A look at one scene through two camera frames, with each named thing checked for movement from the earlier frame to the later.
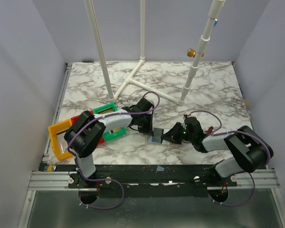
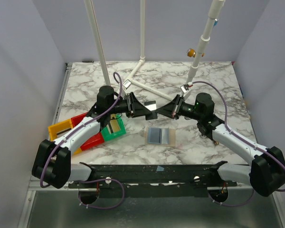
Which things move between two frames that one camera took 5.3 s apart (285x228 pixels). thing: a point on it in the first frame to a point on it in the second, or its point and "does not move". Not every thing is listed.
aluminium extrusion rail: (47, 178) does not move
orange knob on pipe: (191, 52) does not move
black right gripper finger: (175, 135) to (170, 109)
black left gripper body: (145, 126) to (123, 106)
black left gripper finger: (146, 126) to (138, 109)
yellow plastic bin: (53, 129) does not move
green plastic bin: (107, 136) does not move
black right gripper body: (178, 132) to (177, 108)
